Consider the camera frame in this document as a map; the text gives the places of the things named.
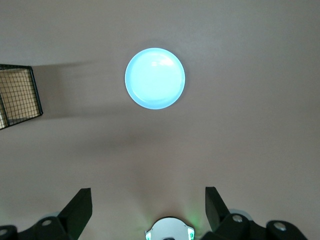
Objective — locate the light blue round plate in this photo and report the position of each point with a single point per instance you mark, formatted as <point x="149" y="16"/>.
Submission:
<point x="155" y="80"/>

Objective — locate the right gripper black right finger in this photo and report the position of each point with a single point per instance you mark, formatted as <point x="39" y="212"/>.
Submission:
<point x="215" y="208"/>

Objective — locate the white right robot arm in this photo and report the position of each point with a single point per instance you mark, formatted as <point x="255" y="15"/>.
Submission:
<point x="170" y="228"/>

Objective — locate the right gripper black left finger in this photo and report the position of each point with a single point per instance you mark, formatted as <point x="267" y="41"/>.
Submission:
<point x="80" y="211"/>

